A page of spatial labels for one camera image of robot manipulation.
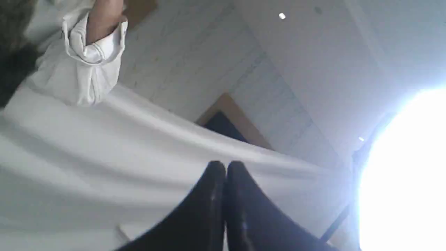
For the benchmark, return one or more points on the white backdrop curtain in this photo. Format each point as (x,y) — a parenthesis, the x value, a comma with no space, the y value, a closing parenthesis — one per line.
(70,176)

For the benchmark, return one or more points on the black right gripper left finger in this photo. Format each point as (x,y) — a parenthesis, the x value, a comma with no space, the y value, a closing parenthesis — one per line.
(196,224)

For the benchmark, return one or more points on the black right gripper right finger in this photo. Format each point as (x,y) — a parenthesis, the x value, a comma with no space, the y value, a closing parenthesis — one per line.
(254,223)

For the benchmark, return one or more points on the person's bare left forearm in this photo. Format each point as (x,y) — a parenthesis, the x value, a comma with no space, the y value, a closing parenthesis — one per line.
(103,19)

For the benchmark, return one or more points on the brown wall panel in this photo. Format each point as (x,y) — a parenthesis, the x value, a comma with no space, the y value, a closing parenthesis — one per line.
(226,118)

